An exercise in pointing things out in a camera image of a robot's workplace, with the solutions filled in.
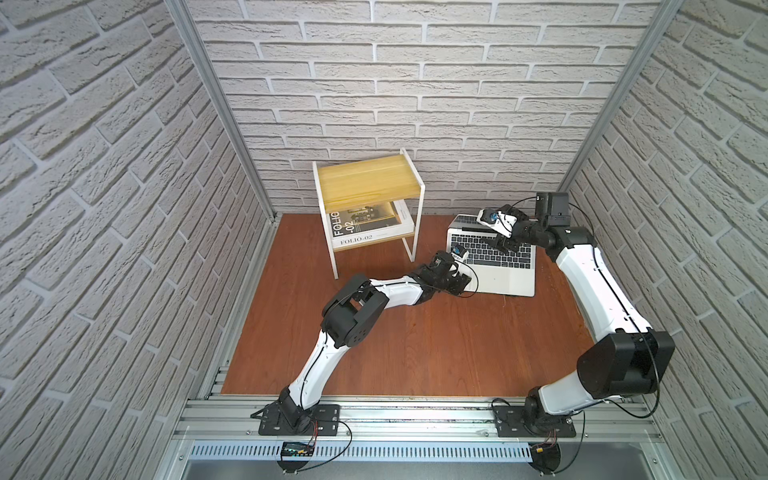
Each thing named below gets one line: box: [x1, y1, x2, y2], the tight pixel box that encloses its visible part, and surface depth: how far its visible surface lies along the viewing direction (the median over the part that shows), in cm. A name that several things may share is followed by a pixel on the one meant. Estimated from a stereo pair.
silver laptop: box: [446, 214, 537, 298], surface depth 99 cm
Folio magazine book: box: [329, 199, 415, 250], surface depth 94 cm
